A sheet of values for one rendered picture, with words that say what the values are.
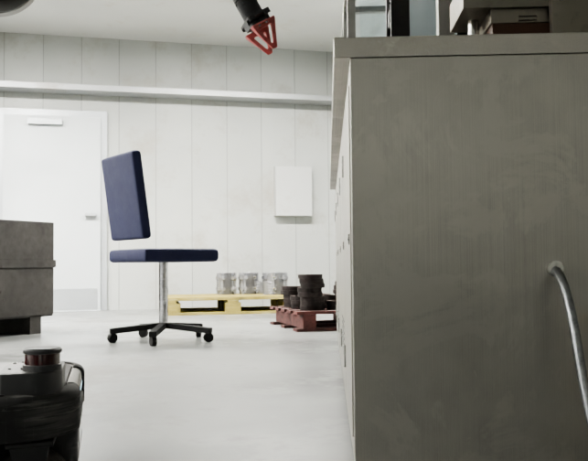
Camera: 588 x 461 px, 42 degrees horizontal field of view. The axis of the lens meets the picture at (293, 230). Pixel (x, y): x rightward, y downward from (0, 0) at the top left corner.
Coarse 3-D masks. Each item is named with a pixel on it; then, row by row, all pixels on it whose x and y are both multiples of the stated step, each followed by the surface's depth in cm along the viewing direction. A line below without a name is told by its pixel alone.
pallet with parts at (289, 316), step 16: (288, 288) 594; (304, 288) 549; (320, 288) 553; (336, 288) 609; (288, 304) 594; (304, 304) 550; (320, 304) 549; (336, 304) 554; (288, 320) 576; (304, 320) 538; (320, 320) 616; (336, 320) 616
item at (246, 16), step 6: (240, 0) 199; (246, 0) 198; (252, 0) 199; (240, 6) 199; (246, 6) 199; (252, 6) 199; (258, 6) 200; (240, 12) 200; (246, 12) 199; (252, 12) 199; (258, 12) 197; (264, 12) 197; (246, 18) 197; (252, 18) 196; (258, 18) 201
